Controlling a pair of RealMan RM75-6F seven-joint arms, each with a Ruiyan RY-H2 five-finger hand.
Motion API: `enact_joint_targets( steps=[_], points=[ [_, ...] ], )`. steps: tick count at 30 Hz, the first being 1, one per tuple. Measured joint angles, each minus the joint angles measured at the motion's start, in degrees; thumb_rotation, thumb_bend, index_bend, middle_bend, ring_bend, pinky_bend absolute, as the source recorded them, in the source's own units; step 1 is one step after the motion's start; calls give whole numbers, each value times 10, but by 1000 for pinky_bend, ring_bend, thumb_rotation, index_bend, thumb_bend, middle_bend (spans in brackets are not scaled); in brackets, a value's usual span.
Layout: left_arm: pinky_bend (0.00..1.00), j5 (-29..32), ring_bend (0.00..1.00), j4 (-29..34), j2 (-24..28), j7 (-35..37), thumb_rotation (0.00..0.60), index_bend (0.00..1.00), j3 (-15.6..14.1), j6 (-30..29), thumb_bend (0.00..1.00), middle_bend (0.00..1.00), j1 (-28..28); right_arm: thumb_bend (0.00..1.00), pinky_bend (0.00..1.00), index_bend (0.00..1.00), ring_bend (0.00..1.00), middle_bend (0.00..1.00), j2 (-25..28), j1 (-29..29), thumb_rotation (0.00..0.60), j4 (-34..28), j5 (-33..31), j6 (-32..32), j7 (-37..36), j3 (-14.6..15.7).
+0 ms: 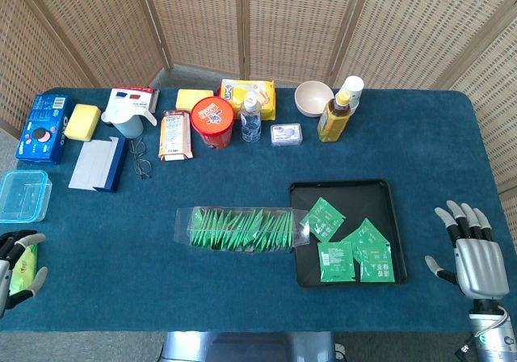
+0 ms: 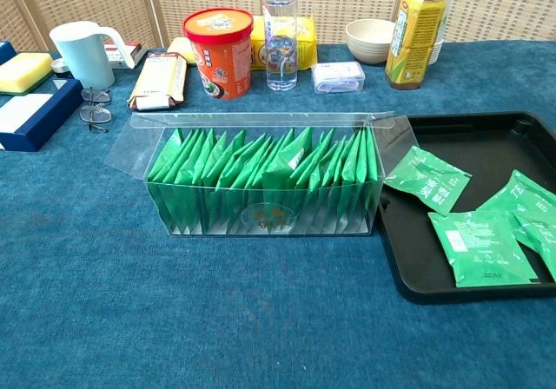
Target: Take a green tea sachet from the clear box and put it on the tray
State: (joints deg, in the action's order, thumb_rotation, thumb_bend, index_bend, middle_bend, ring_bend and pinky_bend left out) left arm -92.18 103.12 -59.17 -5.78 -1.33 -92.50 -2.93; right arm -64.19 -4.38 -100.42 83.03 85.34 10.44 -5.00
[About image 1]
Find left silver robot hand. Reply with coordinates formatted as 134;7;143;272
0;230;48;318

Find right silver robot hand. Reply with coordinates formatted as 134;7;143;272
424;200;511;301

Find clear box of green sachets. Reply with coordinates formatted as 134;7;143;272
173;206;312;256

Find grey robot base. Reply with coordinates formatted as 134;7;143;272
161;331;338;362

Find navy and white box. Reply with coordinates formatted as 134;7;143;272
67;136;129;193

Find blue Oreo cookie box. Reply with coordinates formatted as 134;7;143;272
15;94;76;166

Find yellow-label tea drink bottle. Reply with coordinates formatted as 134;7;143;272
317;90;351;143

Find small purple plastic box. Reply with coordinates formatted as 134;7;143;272
270;123;303;148

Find green packets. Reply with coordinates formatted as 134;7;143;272
188;210;294;252

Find yellow snack bag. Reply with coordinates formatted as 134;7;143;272
217;78;278;121

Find clear blue lidded container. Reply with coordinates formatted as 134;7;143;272
0;170;53;224

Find blue felt table cover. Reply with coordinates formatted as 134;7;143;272
0;86;506;334

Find yellow sponge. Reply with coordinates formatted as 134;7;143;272
64;103;102;141
175;89;214;113

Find black plastic tray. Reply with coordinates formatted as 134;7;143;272
289;179;408;288

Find thin-framed eyeglasses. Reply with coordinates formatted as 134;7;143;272
128;137;153;180

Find white kettle jug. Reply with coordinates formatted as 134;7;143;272
100;107;158;140

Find red-blue 3D glasses pack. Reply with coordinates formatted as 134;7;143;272
105;86;161;115

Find orange white biscuit pack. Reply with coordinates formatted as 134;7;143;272
158;109;194;163

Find white cup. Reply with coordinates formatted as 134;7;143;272
338;75;365;115

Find beige bowl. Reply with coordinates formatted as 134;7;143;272
294;80;334;118

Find red instant noodle cup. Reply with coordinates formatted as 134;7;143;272
190;96;235;149

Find clear water bottle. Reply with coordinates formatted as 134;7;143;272
240;96;263;143

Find wicker folding screen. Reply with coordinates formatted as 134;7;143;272
0;0;517;201

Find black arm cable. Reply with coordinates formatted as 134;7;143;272
454;307;508;359

